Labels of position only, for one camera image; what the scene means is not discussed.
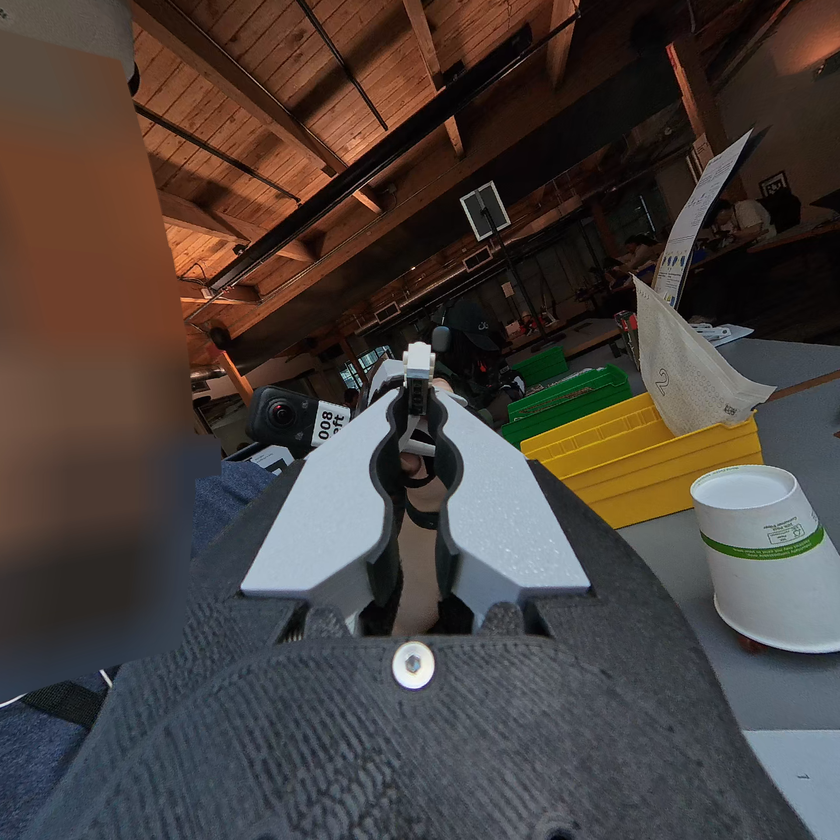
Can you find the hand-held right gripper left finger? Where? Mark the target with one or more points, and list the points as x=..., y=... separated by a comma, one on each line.
x=315, y=512

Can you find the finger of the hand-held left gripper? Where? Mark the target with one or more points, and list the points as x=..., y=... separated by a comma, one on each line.
x=387, y=377
x=449, y=394

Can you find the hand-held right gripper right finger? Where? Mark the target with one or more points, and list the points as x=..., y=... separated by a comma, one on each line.
x=512, y=518

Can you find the white and grey lego assembly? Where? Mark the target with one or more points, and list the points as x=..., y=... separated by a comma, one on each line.
x=420, y=374

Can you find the person's left forearm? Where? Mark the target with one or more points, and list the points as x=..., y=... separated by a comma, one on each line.
x=417, y=577

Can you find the brown lego piece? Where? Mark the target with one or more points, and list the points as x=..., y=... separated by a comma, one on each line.
x=751, y=643

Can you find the lego instruction booklet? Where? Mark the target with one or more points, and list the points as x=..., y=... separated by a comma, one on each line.
x=800, y=787

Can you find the person's left hand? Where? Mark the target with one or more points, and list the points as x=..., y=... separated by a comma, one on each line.
x=412, y=464

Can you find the small green plastic bin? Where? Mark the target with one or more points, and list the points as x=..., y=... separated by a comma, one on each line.
x=541, y=364

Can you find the long green plastic bin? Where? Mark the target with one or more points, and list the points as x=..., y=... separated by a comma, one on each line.
x=564, y=403

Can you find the yellow plastic bin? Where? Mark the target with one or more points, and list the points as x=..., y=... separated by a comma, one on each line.
x=656, y=472

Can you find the white panel on stand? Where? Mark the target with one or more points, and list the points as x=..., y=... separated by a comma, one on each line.
x=484, y=210

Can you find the white numbered paper bag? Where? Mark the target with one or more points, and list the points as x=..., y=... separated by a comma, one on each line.
x=689, y=374

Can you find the white paper cup green band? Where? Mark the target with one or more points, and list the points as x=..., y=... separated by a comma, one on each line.
x=761, y=577

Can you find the white laptop stand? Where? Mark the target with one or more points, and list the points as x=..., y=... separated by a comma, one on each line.
x=722, y=334

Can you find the printed task instruction sheet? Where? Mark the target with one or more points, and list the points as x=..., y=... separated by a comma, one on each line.
x=709, y=190

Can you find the silver ventilation duct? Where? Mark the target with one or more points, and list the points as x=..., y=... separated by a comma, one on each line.
x=207, y=380

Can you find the black ceiling duct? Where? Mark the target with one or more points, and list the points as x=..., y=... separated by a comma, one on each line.
x=394, y=167

